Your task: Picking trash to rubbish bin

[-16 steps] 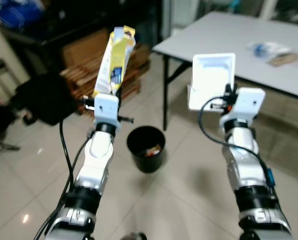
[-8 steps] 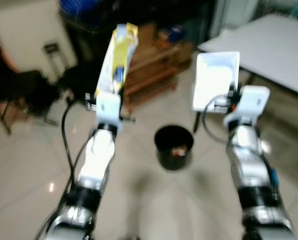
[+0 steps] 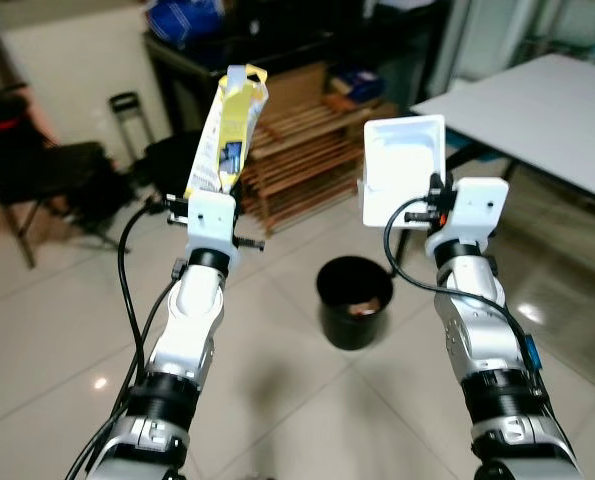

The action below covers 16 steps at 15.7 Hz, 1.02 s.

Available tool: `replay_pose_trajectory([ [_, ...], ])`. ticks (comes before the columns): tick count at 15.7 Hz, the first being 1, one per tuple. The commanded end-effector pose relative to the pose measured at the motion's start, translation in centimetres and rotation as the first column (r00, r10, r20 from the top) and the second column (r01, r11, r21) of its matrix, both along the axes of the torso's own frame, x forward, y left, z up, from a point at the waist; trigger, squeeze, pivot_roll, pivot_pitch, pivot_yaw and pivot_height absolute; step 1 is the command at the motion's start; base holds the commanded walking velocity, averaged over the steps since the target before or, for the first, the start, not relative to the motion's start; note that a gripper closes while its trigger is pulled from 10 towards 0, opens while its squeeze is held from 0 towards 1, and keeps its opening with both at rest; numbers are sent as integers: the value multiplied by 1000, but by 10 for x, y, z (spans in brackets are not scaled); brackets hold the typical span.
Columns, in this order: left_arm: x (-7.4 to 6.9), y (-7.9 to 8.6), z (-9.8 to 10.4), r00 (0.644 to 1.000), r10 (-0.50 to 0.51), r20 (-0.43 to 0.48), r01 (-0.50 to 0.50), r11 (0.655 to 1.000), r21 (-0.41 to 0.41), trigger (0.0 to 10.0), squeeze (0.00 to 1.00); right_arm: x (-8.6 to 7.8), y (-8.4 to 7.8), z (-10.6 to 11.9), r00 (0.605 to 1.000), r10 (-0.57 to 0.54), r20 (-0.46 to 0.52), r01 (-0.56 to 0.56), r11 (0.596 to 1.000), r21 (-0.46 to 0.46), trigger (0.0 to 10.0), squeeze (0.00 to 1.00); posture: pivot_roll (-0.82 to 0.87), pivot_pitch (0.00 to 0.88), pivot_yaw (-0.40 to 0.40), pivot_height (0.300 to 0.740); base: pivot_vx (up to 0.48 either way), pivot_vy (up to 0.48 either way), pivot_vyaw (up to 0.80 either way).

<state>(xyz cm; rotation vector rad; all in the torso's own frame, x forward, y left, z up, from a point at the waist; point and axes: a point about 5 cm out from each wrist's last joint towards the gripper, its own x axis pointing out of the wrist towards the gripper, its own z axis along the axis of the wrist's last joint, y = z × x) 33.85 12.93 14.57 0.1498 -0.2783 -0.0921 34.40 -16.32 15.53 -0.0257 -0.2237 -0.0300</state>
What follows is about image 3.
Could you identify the white plastic tray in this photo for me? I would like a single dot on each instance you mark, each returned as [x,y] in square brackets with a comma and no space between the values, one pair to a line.
[402,160]

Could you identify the yellow power bank box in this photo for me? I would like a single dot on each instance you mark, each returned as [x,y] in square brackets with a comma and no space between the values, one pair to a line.
[222,130]

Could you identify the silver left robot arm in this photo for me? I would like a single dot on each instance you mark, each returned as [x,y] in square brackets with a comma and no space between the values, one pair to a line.
[192,330]

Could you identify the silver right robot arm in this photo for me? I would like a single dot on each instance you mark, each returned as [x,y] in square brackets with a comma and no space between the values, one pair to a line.
[477,340]

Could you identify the brown crumpled trash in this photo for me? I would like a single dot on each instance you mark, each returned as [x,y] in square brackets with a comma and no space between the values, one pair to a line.
[365,305]

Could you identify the black rubbish bin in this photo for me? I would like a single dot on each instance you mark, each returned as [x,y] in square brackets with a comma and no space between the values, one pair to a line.
[352,325]

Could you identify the black hand trolley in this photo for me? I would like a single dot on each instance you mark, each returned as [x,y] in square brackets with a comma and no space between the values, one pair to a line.
[127,115]

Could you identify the grey table with black legs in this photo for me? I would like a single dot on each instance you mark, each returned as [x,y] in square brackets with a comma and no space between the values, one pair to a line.
[537,110]

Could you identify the black chair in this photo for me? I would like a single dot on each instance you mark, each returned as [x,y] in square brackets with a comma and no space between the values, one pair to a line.
[47,170]

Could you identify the wooden slatted rack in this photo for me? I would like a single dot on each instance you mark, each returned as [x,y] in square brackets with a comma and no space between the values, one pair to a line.
[307,150]

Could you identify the blue printed box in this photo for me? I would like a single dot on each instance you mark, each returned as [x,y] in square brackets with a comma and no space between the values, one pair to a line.
[357,85]

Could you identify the brown cardboard box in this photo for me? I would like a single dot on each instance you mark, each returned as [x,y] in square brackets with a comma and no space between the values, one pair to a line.
[302,90]

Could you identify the black desk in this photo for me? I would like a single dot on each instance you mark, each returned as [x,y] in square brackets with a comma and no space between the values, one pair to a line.
[277,50]

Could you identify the blue plastic bag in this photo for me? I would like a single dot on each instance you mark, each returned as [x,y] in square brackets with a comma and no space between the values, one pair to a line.
[185,18]

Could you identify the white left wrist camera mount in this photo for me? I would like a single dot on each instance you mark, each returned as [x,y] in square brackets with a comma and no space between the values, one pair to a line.
[212,215]

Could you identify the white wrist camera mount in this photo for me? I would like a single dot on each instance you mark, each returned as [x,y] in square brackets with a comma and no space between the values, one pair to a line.
[477,205]
[212,215]

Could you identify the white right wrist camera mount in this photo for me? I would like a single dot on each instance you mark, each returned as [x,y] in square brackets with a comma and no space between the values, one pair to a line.
[477,205]

